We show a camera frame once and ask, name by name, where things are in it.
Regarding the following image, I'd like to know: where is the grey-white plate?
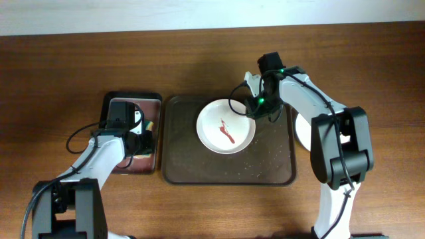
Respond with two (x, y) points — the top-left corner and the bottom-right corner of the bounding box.
(295, 114), (311, 151)

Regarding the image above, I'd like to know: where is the white plate top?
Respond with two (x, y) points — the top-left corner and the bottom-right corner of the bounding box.
(196, 99), (256, 155)

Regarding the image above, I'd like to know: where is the green yellow sponge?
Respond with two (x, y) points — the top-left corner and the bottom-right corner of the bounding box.
(143, 121), (154, 131)

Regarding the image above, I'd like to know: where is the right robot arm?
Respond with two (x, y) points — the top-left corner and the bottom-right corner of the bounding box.
(244, 66), (375, 238)

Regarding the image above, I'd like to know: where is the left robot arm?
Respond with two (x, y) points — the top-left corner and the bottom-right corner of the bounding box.
(23, 131), (150, 239)

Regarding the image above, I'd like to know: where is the black tray with red water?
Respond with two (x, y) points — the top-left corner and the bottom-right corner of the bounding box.
(100, 92), (163, 175)

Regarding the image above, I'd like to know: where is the brown serving tray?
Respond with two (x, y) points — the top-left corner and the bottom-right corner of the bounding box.
(161, 96), (297, 187)

